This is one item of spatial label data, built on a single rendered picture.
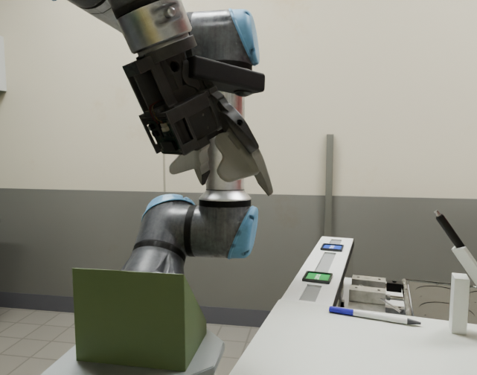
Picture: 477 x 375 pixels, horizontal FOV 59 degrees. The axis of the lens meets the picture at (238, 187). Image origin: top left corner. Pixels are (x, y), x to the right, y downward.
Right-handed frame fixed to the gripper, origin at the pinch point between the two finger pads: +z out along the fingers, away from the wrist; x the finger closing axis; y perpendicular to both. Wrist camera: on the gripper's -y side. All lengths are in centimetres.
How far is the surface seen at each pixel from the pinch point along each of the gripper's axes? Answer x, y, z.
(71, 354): -40, 27, 28
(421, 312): 2, -28, 46
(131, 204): -227, -56, 70
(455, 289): 16.7, -17.7, 25.7
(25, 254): -289, 12, 80
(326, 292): -6.8, -13.7, 31.8
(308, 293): -9.3, -11.6, 31.2
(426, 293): -3, -39, 51
